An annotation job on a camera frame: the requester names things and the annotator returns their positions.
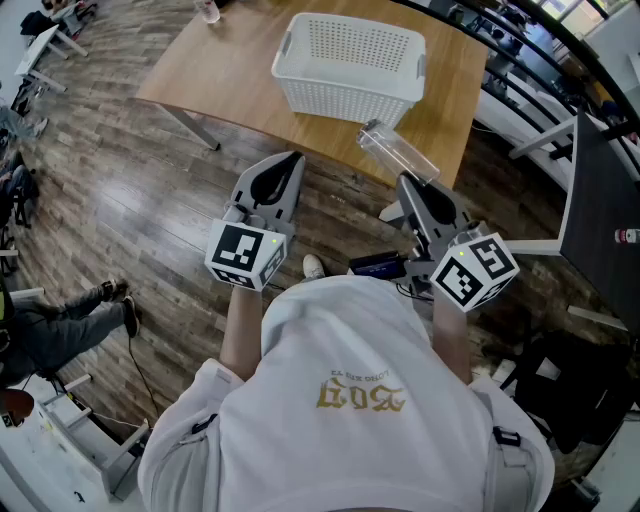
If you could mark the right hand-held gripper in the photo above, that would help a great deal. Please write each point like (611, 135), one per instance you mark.
(492, 260)

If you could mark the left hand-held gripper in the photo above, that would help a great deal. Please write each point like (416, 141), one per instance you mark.
(235, 252)

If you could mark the white plastic laundry basket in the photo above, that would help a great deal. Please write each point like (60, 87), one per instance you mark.
(350, 97)

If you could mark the person's left forearm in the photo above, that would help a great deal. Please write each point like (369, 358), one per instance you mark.
(242, 335)

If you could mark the person's right forearm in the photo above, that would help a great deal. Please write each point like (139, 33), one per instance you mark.
(450, 340)

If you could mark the dark blue electronic box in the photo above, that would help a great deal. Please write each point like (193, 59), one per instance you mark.
(375, 265)

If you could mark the grey metal table leg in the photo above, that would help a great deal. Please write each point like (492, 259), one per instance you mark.
(200, 131)
(395, 212)

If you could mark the person's white shoe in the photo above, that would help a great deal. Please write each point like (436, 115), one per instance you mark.
(313, 266)

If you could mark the red label can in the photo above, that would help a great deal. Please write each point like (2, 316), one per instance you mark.
(627, 236)

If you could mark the clear bottle red label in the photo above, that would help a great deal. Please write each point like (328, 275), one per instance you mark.
(207, 11)

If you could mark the black metal railing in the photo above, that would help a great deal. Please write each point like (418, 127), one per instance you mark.
(600, 86)

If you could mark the black office chair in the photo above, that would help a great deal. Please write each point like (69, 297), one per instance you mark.
(570, 390)

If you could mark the person's white printed t-shirt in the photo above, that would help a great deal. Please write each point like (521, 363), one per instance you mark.
(350, 450)

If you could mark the dark grey desk white frame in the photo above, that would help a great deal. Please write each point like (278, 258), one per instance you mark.
(600, 215)

